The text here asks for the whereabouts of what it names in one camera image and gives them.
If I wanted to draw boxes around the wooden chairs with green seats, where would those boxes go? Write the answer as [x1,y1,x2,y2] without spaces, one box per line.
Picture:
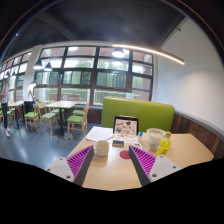
[0,101,90,139]

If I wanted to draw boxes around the long curved ceiling light strip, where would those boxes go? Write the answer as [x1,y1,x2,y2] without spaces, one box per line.
[111,43,186,66]

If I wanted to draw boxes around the flat round red coaster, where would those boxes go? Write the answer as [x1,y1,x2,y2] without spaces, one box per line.
[119,149,132,160]

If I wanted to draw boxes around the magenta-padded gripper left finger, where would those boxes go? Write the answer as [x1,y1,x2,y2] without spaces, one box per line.
[44,144,96,187]

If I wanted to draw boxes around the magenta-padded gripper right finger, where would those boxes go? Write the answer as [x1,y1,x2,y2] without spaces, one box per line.
[128,144,183,187]

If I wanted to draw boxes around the person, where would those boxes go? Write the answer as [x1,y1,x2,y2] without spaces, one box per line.
[0,78,13,138]
[26,80,38,103]

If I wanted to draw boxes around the white printed paper sheets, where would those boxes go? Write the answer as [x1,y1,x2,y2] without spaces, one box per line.
[85,126,114,143]

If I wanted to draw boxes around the small dark grey box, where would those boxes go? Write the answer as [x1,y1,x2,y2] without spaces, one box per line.
[111,139,125,148]

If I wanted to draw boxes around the yellow drink bottle orange cap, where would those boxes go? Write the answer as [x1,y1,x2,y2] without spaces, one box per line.
[155,131,172,157]

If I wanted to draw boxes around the small white flat device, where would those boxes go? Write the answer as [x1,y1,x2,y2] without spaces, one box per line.
[129,142,143,150]

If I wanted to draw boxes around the white ceramic mug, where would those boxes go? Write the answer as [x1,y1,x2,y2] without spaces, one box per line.
[92,139,110,158]

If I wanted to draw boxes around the green padded bench backrest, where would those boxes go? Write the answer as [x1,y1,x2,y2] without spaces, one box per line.
[100,96,176,133]

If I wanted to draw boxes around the light wooden dining table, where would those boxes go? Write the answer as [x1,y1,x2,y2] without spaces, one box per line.
[45,100,79,136]
[8,99,26,129]

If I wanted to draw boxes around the white bowl of food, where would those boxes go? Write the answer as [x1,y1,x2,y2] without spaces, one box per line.
[146,127,167,146]

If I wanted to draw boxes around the black tablet with pictures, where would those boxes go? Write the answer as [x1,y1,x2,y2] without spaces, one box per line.
[112,115,140,138]

